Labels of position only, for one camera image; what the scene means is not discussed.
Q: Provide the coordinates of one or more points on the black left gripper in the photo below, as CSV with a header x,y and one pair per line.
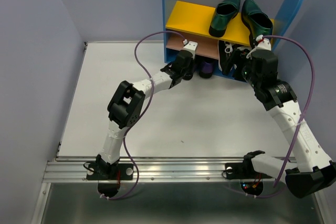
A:
x,y
190,62

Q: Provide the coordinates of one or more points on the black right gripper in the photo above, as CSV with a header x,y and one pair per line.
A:
x,y
237,57

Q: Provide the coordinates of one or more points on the purple loafer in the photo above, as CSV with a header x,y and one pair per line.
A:
x,y
190,71
206,68

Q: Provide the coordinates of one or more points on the black sneaker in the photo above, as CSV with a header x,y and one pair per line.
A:
x,y
225,50

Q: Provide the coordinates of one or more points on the green loafer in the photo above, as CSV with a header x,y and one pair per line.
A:
x,y
224,12
256,21

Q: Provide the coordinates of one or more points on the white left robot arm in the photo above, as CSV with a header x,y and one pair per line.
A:
x,y
125,108

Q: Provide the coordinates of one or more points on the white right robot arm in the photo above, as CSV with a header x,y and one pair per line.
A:
x,y
313,169

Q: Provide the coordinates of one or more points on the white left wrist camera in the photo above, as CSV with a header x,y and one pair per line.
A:
x,y
191,47

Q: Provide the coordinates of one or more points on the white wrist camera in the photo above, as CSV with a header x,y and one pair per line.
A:
x,y
261,44
191,47

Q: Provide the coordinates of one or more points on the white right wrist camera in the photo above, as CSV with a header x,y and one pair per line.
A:
x,y
261,44

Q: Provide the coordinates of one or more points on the aluminium mounting rail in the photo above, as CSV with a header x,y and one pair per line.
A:
x,y
151,170

